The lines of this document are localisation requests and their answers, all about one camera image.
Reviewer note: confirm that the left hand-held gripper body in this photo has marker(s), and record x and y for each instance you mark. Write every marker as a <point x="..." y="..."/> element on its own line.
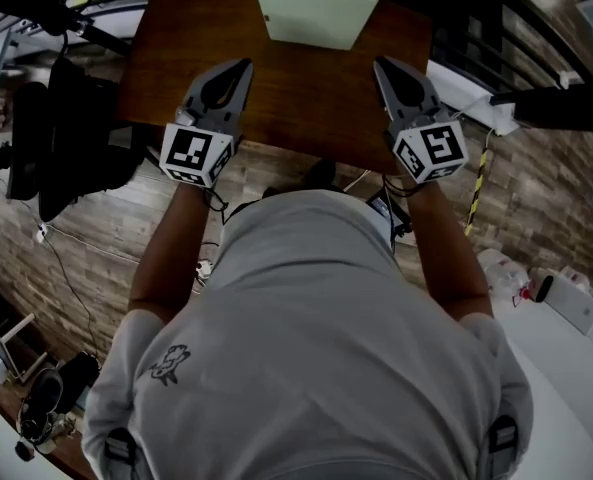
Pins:
<point x="186" y="150"/>

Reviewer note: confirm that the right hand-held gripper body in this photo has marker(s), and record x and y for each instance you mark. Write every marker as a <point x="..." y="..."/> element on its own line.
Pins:
<point x="441" y="148"/>

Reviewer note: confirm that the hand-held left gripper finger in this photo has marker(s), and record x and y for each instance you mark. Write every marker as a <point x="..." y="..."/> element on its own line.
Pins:
<point x="198" y="85"/>
<point x="241" y="108"/>

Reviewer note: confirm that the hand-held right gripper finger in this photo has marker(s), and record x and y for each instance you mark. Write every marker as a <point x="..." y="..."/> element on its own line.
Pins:
<point x="428" y="98"/>
<point x="386" y="100"/>

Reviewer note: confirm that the pale green box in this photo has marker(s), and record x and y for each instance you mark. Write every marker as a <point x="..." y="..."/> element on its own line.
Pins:
<point x="316" y="8"/>

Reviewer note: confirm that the person's right forearm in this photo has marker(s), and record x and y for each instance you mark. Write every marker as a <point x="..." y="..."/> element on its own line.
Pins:
<point x="451" y="253"/>

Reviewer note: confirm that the person's left forearm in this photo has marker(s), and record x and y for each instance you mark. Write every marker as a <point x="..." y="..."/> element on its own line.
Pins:
<point x="171" y="253"/>

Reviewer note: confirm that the yellow black striped tape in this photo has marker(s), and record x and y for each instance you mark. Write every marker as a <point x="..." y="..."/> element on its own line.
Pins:
<point x="477" y="193"/>

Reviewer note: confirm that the white socket block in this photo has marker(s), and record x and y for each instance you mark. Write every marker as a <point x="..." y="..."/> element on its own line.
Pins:
<point x="503" y="118"/>

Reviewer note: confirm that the black waist-worn device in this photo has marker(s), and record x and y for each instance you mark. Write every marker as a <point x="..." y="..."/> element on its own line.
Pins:
<point x="388" y="215"/>

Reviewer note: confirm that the person's black shoe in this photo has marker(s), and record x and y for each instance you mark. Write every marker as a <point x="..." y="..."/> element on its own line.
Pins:
<point x="321" y="175"/>

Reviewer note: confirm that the black office chair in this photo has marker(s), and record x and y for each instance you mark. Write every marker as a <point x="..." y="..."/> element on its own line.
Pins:
<point x="71" y="143"/>

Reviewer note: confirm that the white floor power strip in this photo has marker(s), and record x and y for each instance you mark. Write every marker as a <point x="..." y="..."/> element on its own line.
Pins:
<point x="204" y="269"/>

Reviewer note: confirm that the clear plastic bag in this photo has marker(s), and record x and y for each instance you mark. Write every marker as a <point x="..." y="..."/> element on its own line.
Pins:
<point x="501" y="273"/>

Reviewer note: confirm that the small white adapter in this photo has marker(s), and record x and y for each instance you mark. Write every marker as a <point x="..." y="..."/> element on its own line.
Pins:
<point x="42" y="231"/>

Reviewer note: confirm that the white carton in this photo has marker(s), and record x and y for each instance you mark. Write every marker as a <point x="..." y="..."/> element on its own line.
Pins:
<point x="571" y="303"/>

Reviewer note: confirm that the person's grey t-shirt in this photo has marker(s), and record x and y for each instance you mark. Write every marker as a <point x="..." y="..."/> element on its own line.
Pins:
<point x="306" y="348"/>

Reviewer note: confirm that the black headset pile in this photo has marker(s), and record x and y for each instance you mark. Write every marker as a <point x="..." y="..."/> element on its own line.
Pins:
<point x="51" y="393"/>

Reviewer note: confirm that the white table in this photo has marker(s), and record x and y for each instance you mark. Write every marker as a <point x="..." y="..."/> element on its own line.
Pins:
<point x="551" y="408"/>

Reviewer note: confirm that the white shelf frame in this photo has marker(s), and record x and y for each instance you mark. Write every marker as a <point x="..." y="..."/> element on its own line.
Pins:
<point x="18" y="325"/>

